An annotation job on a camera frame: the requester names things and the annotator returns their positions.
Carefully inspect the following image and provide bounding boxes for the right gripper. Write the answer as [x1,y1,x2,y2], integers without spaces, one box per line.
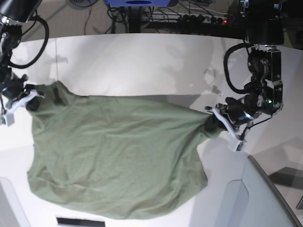
[0,74,45,114]

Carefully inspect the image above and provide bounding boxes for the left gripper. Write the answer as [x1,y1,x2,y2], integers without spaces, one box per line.
[205,96,262,141]

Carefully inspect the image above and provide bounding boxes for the green t-shirt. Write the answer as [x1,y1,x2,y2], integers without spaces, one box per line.
[27,81,221,220]

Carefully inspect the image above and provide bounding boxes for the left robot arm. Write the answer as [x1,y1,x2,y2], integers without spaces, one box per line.
[205,0,284,141]

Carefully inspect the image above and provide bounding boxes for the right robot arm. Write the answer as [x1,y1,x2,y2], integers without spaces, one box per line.
[0,0,49,114]

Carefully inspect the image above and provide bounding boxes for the black power strip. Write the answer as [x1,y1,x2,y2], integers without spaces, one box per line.
[142,12,232,25]

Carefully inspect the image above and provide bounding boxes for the blue box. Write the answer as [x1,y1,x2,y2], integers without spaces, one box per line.
[105,0,170,7]

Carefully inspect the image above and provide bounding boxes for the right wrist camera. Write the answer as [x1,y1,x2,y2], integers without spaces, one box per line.
[0,113,15,127]

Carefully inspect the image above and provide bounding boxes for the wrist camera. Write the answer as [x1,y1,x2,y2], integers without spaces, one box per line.
[0,113,15,127]
[228,138,245,152]

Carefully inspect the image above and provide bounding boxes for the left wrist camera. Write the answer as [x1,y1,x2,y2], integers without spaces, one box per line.
[228,138,245,152]

